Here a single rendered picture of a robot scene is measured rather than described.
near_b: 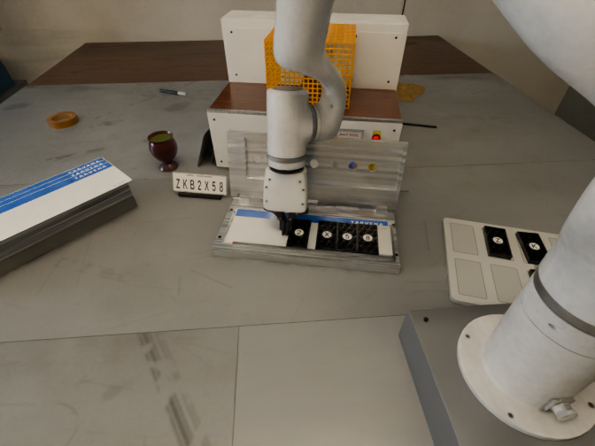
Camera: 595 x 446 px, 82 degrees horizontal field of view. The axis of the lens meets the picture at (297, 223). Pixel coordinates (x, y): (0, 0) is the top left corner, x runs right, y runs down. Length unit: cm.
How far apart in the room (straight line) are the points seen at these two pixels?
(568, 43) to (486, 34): 259
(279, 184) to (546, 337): 53
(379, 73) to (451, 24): 170
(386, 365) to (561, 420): 25
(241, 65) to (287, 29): 62
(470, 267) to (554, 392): 37
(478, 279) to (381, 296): 23
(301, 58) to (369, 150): 33
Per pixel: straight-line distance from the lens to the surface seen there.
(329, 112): 72
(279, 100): 68
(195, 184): 102
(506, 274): 90
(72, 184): 102
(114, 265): 91
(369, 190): 89
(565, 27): 39
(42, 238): 101
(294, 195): 75
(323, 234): 83
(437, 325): 65
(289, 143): 70
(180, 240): 91
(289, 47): 61
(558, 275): 47
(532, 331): 52
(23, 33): 298
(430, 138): 137
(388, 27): 115
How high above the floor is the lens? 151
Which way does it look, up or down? 42 degrees down
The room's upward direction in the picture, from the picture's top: straight up
